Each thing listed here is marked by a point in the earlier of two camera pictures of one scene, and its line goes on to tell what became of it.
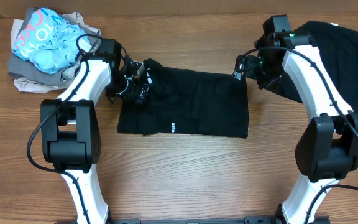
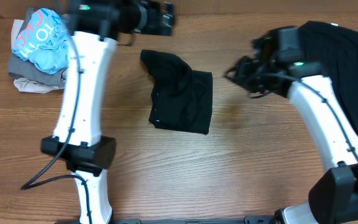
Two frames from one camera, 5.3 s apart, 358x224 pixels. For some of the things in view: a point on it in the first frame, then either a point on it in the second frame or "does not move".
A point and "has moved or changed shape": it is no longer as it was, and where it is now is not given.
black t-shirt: (188, 102) has moved or changed shape
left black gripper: (132, 94) → (156, 27)
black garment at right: (351, 57) does not move
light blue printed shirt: (48, 42) does not move
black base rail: (232, 220) does not move
